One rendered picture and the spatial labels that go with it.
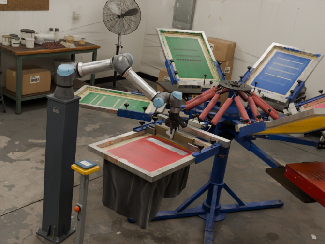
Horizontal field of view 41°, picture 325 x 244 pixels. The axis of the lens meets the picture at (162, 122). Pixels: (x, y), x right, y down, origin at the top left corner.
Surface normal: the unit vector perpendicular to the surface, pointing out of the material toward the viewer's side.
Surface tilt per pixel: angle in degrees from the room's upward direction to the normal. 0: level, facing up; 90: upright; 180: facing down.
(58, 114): 90
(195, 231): 0
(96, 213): 0
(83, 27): 90
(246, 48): 90
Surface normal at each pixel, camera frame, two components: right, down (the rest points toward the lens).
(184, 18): -0.62, 0.19
